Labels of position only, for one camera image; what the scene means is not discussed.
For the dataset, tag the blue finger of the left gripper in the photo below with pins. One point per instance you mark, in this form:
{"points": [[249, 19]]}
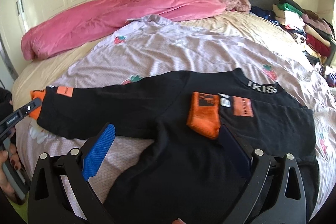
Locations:
{"points": [[14, 118]]}

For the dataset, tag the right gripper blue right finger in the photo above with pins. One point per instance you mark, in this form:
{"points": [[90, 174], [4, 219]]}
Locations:
{"points": [[241, 159]]}

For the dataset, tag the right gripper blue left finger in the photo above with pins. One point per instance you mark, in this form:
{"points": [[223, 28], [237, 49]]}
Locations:
{"points": [[95, 150]]}

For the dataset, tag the black sweatshirt with orange cuffs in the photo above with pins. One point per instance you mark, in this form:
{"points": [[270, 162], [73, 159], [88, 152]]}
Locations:
{"points": [[185, 173]]}

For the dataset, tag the white plastic bag with clothes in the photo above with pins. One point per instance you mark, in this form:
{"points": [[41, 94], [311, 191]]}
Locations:
{"points": [[329, 74]]}

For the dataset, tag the pile of folded clothes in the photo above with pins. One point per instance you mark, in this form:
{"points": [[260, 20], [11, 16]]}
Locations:
{"points": [[314, 33]]}

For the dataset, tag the left hand with red nails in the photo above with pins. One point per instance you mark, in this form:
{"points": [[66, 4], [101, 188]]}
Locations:
{"points": [[13, 158]]}

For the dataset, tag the dark blue garment on bed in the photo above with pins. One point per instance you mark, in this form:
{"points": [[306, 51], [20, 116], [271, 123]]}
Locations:
{"points": [[265, 14]]}

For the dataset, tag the dusty pink fluffy garment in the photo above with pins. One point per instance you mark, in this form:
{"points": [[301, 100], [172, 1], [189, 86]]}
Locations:
{"points": [[237, 5]]}

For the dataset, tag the pink fleece blanket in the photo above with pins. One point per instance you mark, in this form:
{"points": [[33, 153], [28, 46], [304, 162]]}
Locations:
{"points": [[95, 19]]}

